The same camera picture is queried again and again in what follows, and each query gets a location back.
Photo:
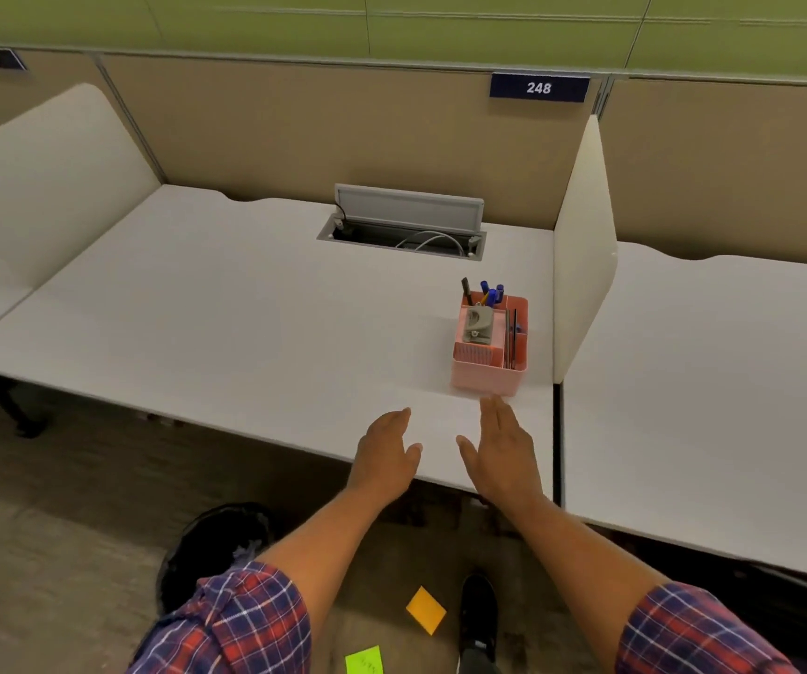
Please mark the person's left hand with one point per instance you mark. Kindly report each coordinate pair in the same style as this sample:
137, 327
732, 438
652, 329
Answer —
381, 457

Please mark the orange sticky note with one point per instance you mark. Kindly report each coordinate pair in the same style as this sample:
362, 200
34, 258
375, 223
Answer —
426, 610

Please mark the person's black shoe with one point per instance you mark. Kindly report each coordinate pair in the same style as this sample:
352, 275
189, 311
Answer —
477, 617

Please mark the person's right thumb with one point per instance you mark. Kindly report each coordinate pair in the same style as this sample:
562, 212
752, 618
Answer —
467, 452

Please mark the person's right forearm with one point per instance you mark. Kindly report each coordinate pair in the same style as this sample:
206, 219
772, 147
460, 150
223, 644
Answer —
572, 561

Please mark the pink desk organizer box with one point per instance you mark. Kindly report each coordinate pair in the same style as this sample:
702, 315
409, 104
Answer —
491, 357

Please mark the person's left forearm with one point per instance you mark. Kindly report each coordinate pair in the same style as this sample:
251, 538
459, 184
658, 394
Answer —
326, 540

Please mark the plaid shirt right sleeve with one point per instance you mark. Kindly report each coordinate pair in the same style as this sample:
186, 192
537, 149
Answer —
691, 635

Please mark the person's right hand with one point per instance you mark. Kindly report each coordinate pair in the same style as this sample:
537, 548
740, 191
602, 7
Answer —
505, 456

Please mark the person's left thumb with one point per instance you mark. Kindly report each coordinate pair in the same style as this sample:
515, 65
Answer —
414, 459

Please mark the grey pencil sharpener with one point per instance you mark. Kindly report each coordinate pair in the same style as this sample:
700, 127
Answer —
478, 324

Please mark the green sticky note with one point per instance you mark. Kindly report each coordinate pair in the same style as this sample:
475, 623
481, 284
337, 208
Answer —
364, 661

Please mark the black waste bin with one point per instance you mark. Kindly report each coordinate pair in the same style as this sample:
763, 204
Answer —
210, 551

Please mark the plaid shirt sleeve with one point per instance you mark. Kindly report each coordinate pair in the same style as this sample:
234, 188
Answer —
691, 635
231, 624

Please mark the white desk divider panel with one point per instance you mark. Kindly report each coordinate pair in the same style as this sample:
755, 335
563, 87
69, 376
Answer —
584, 252
45, 182

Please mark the plaid shirt left sleeve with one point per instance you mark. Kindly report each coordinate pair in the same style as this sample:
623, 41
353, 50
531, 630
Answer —
231, 624

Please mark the black marker pen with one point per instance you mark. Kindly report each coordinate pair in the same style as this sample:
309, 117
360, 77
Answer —
467, 289

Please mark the dark pen in organizer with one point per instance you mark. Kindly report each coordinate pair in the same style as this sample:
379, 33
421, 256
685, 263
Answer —
514, 338

